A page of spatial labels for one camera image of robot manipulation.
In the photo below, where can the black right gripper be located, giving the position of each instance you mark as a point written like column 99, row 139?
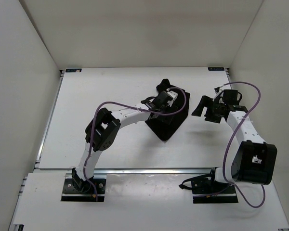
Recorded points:
column 206, row 101

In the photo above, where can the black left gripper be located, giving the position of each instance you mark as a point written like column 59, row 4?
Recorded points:
column 163, row 117

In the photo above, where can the black skirt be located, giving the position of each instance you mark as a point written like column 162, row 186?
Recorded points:
column 165, row 126

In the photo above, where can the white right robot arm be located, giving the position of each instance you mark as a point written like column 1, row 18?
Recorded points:
column 255, row 159

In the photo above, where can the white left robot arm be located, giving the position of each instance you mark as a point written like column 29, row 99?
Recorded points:
column 157, row 112

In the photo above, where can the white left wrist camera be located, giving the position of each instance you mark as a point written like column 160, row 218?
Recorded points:
column 173, row 96

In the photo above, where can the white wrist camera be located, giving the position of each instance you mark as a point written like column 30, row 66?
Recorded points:
column 173, row 96
column 218, row 91

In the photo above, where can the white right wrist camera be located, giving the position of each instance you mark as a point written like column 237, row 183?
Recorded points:
column 218, row 91

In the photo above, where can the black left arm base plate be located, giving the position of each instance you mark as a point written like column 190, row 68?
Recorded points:
column 72, row 193

